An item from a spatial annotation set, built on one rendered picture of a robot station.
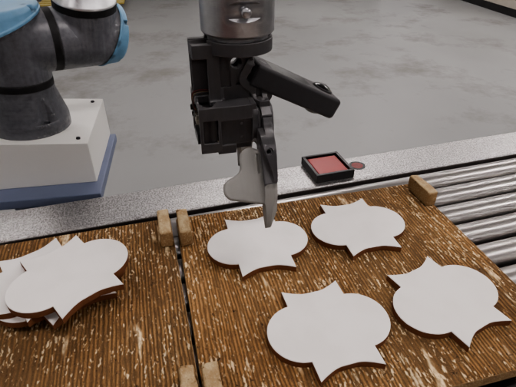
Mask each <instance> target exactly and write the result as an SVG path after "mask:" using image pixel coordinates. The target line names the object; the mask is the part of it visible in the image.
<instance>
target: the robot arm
mask: <svg viewBox="0 0 516 387"><path fill-rule="evenodd" d="M199 10H200V30H201V31H202V32H203V33H204V35H203V36H199V37H187V45H188V54H189V62H190V79H191V87H190V93H191V101H192V104H190V109H191V110H193V111H192V115H193V125H194V128H195V134H196V137H197V142H198V144H201V150H202V154H212V153H219V154H229V153H236V152H237V161H238V166H240V171H239V173H238V174H237V175H235V176H234V177H232V178H230V179H229V180H228V181H227V182H226V183H225V184H224V185H223V193H224V195H225V197H226V198H227V199H228V200H232V201H238V202H244V203H257V204H262V205H263V219H264V225H265V228H270V227H271V226H272V223H273V220H274V217H275V215H276V212H277V197H278V186H277V182H278V170H277V154H276V141H275V136H274V122H273V107H272V105H271V103H270V99H271V97H272V95H274V96H277V97H278V98H282V99H283V100H286V101H288V102H291V103H293V104H296V105H298V106H300V107H302V108H305V109H306V110H307V111H308V112H310V113H313V114H320V115H322V116H324V117H327V118H331V117H333V115H334V114H335V112H336V110H337V109H338V107H339V105H340V100H339V99H338V98H337V97H336V96H335V95H334V94H333V93H332V92H331V90H330V88H329V87H328V86H327V85H326V84H323V83H322V82H314V81H310V80H308V79H306V78H304V77H301V76H299V75H297V74H295V73H293V72H291V71H288V70H286V69H285V68H281V67H280V66H278V65H276V64H273V63H271V62H269V61H267V60H264V59H262V58H260V57H258V56H259V55H264V54H266V53H268V52H270V51H271V50H272V48H273V35H272V34H271V33H272V32H273V31H274V20H275V0H199ZM128 42H129V27H128V25H127V16H126V14H125V11H124V10H123V8H122V7H121V5H119V4H118V3H117V1H116V0H51V6H43V7H40V5H39V4H38V2H37V1H36V0H0V138H1V139H4V140H9V141H33V140H37V139H42V138H46V137H50V136H53V135H56V134H59V133H61V132H62V131H64V130H65V129H67V128H68V127H69V126H70V124H71V115H70V111H69V109H68V106H67V105H66V103H65V101H64V100H63V98H62V96H61V95H60V93H59V91H58V89H57V88H56V86H55V81H54V78H53V73H52V72H53V71H60V70H67V69H73V68H85V67H91V66H105V65H107V64H111V63H116V62H119V61H120V60H121V59H122V58H123V57H124V56H125V54H126V52H127V47H128ZM232 58H236V59H235V60H234V61H231V60H232ZM253 142H255V143H256V149H255V148H252V146H253Z"/></svg>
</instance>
